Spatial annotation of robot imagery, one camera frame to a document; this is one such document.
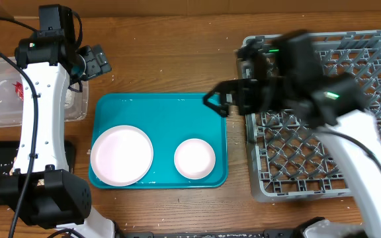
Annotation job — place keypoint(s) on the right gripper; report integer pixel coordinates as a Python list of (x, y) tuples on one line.
[(237, 95)]

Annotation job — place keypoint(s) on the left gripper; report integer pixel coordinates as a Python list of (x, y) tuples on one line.
[(97, 61)]

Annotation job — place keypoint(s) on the white tissue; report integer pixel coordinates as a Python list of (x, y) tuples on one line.
[(69, 99)]

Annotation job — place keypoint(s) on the small white plate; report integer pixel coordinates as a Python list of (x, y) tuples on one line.
[(194, 159)]

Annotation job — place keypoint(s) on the red snack wrapper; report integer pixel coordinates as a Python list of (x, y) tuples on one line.
[(19, 90)]

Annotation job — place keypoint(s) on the large white plate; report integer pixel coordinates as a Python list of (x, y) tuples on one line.
[(122, 155)]

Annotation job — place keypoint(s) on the rice and peanuts food waste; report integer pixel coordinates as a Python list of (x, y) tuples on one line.
[(12, 168)]

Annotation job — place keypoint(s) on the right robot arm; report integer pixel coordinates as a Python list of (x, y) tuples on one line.
[(334, 108)]

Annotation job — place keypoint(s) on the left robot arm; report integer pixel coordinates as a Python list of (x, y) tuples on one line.
[(41, 190)]

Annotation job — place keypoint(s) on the grey dishwasher rack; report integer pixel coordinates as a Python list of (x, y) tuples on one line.
[(286, 161)]

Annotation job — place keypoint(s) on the clear plastic waste bin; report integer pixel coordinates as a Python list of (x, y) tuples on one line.
[(11, 104)]

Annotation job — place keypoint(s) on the teal plastic serving tray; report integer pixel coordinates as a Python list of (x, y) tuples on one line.
[(168, 119)]

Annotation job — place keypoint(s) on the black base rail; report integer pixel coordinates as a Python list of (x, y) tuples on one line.
[(268, 233)]

